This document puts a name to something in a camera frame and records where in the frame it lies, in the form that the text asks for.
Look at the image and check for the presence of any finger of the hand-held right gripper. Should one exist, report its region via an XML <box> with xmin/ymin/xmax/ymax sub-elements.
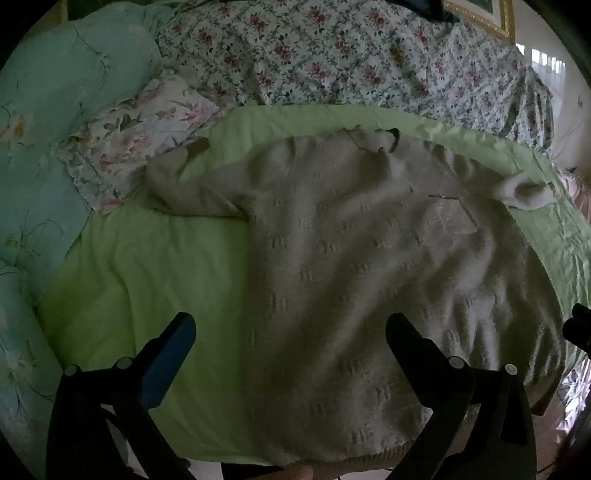
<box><xmin>563</xmin><ymin>302</ymin><xmax>591</xmax><ymax>357</ymax></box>

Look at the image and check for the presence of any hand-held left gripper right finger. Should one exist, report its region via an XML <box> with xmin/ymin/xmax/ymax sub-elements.
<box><xmin>385</xmin><ymin>313</ymin><xmax>539</xmax><ymax>480</ymax></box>

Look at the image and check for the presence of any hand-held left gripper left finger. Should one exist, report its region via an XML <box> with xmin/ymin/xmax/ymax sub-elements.
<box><xmin>46</xmin><ymin>312</ymin><xmax>197</xmax><ymax>480</ymax></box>

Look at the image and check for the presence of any beige knit sweater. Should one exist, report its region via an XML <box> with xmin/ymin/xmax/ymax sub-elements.
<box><xmin>145</xmin><ymin>127</ymin><xmax>566</xmax><ymax>468</ymax></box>

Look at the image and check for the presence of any light green bed sheet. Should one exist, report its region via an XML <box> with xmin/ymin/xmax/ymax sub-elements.
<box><xmin>37</xmin><ymin>106</ymin><xmax>591</xmax><ymax>467</ymax></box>

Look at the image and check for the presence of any white floral pillow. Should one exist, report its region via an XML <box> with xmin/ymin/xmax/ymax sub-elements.
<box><xmin>55</xmin><ymin>76</ymin><xmax>221</xmax><ymax>214</ymax></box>

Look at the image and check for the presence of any mint green floral quilt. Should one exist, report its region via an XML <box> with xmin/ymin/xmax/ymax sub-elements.
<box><xmin>0</xmin><ymin>4</ymin><xmax>163</xmax><ymax>476</ymax></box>

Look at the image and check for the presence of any small-flower print quilt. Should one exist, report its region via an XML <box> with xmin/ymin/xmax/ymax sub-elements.
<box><xmin>157</xmin><ymin>0</ymin><xmax>555</xmax><ymax>149</ymax></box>

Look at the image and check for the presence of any gold picture frame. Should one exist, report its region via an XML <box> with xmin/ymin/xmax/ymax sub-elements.
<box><xmin>442</xmin><ymin>0</ymin><xmax>516</xmax><ymax>40</ymax></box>

